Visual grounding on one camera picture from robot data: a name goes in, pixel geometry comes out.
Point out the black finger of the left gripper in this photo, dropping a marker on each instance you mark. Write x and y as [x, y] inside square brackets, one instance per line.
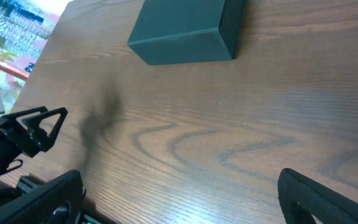
[24, 131]
[41, 138]

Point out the red pipe on floor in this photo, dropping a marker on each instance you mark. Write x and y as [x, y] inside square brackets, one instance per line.
[14, 71]

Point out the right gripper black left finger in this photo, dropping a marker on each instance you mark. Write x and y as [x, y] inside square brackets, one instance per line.
[25, 209]

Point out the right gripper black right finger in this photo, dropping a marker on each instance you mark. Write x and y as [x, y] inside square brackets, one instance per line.
[304, 200]

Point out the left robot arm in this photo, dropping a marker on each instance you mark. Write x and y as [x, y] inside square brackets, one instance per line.
[7, 193]

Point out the black cardboard box with lid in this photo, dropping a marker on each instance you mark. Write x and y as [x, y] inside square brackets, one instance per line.
[187, 31]

